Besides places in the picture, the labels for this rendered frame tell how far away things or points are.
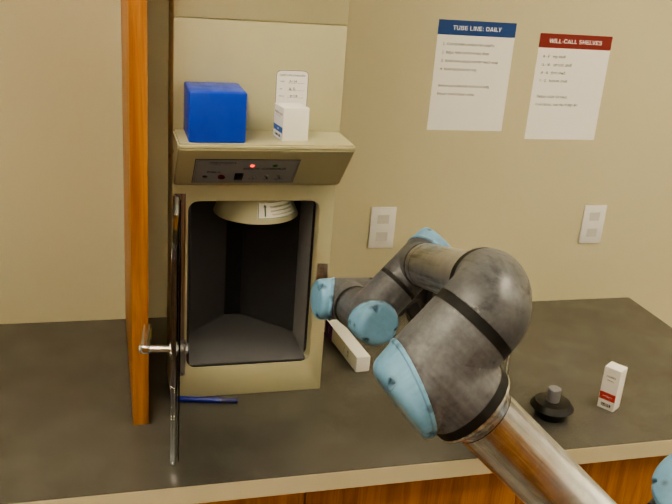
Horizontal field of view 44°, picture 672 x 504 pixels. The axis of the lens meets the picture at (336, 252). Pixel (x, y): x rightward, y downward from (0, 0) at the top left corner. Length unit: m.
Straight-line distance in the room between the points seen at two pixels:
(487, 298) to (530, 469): 0.22
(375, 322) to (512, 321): 0.40
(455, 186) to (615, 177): 0.48
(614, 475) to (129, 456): 1.00
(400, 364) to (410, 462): 0.66
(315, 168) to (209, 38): 0.30
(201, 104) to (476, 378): 0.72
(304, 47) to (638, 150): 1.19
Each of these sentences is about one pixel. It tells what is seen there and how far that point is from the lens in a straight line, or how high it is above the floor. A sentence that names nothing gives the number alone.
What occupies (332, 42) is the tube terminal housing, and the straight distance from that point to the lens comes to 1.60.
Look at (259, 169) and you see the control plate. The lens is 1.55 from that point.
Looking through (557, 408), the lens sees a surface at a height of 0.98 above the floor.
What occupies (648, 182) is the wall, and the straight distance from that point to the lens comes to 2.53.
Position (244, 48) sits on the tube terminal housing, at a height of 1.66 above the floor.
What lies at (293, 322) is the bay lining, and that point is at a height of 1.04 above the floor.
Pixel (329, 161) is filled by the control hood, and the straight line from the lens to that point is 1.55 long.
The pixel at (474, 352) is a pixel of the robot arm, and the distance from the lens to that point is 1.00.
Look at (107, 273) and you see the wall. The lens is 2.12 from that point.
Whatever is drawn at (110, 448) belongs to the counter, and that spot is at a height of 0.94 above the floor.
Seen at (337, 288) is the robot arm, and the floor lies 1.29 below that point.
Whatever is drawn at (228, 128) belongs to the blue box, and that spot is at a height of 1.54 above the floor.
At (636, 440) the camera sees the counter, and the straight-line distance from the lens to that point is 1.87.
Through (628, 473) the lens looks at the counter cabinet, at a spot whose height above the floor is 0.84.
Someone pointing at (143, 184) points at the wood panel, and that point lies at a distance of 1.51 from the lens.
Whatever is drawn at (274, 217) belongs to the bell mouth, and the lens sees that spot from 1.68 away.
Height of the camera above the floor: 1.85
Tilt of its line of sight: 20 degrees down
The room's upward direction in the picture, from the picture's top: 5 degrees clockwise
